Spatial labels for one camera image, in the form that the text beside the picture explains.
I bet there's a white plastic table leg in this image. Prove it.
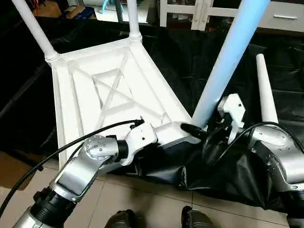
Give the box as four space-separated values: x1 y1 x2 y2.
191 0 270 129
126 0 143 41
256 54 279 125
12 0 60 61

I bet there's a white plastic table top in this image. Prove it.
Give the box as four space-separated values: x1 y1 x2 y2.
50 37 202 170

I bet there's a black work mat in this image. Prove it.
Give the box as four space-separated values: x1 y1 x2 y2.
0 17 304 212

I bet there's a white drawer unit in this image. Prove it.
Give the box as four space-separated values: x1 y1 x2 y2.
256 0 304 33

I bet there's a brown floor cardboard sheet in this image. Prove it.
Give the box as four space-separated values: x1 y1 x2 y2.
0 151 39 190

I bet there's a turquoise plastic stool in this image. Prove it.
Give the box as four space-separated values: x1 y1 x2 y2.
102 0 125 11

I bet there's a blue box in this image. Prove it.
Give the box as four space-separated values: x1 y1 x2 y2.
71 7 96 19

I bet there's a brown cardboard board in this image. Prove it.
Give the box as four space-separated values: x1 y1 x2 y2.
36 0 63 19

